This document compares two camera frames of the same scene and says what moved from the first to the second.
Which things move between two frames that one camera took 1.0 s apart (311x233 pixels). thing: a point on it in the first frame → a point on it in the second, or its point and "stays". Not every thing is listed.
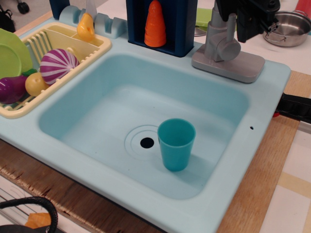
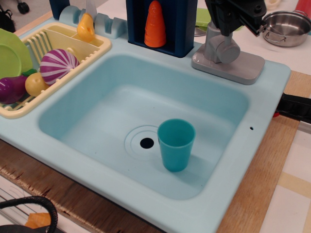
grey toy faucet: [220, 55] stays
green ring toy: [203, 17] stays
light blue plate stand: [71, 15] stays
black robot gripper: [250, 14] → [227, 15]
